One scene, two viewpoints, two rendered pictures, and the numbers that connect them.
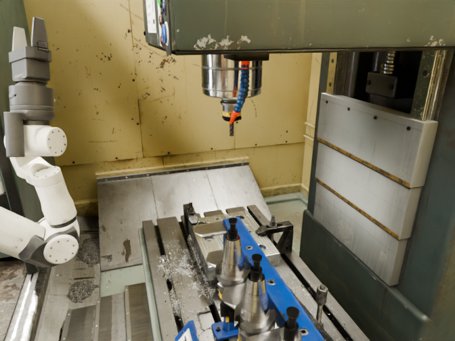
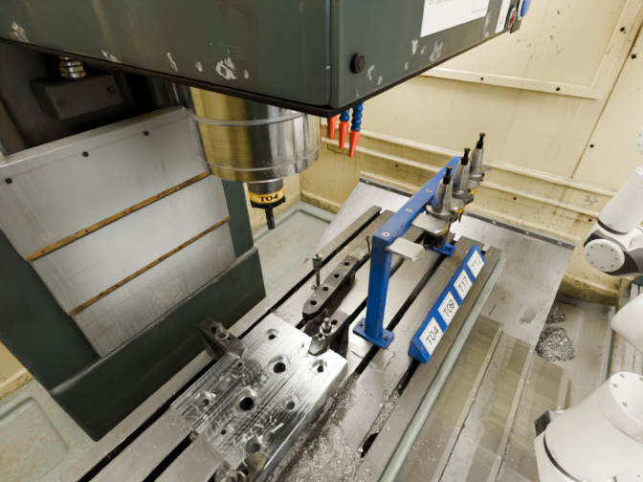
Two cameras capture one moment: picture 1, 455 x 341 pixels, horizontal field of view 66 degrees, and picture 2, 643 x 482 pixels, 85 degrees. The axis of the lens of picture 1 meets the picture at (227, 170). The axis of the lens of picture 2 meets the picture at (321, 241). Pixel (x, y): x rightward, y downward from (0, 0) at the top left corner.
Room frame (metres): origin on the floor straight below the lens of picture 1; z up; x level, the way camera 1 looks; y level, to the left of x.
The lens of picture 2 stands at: (1.13, 0.39, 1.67)
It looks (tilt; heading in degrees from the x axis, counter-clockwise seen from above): 38 degrees down; 235
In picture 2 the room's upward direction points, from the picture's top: 2 degrees counter-clockwise
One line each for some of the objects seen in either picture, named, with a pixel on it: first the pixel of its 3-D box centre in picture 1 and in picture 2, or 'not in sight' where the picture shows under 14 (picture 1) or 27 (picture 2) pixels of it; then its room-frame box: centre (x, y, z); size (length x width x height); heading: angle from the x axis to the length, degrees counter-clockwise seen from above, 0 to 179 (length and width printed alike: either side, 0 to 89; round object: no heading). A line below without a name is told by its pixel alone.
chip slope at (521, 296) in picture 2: not in sight; (410, 275); (0.33, -0.20, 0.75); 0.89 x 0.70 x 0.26; 107
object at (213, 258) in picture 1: (223, 258); (430, 224); (0.58, 0.01, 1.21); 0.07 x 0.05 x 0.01; 107
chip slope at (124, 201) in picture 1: (189, 215); not in sight; (1.58, 0.19, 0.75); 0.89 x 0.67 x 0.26; 107
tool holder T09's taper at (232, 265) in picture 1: (232, 253); (443, 194); (0.52, -0.01, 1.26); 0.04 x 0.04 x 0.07
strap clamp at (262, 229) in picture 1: (273, 234); (223, 343); (1.04, -0.16, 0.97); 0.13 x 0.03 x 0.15; 107
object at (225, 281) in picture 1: (232, 275); (439, 212); (0.52, -0.01, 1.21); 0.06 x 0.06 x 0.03
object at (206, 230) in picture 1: (209, 229); (407, 250); (0.68, 0.04, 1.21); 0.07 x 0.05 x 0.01; 107
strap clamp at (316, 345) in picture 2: not in sight; (328, 338); (0.83, -0.02, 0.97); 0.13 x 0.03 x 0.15; 17
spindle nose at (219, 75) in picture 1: (231, 70); (254, 109); (0.95, -0.01, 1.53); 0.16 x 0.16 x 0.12
